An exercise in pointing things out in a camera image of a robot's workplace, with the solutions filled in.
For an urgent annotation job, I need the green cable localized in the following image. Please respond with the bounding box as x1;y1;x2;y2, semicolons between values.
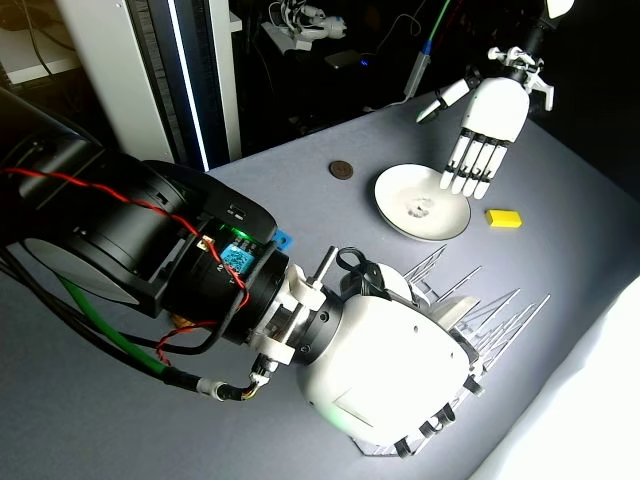
423;0;454;50

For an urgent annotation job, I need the white spare robot hand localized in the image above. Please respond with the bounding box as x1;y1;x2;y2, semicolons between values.
267;0;349;51

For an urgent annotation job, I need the silver wire dish rack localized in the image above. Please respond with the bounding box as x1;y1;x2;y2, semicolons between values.
349;244;552;459

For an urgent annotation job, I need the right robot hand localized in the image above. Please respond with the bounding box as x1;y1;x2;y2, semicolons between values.
294;248;487;460

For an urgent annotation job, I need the yellow wooden block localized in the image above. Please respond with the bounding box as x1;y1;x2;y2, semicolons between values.
484;208;524;230

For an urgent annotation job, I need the white cable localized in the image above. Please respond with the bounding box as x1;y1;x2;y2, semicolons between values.
359;92;412;112

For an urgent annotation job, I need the grey cable plug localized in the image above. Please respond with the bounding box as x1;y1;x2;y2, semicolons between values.
403;42;432;99

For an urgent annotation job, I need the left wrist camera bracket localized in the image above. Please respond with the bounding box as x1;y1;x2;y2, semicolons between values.
487;46;555;112

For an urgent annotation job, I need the black device with blue light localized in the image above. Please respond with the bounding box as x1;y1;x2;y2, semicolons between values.
324;49;369;71

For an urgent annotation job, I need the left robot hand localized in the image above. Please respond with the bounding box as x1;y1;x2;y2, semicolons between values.
415;74;531;200

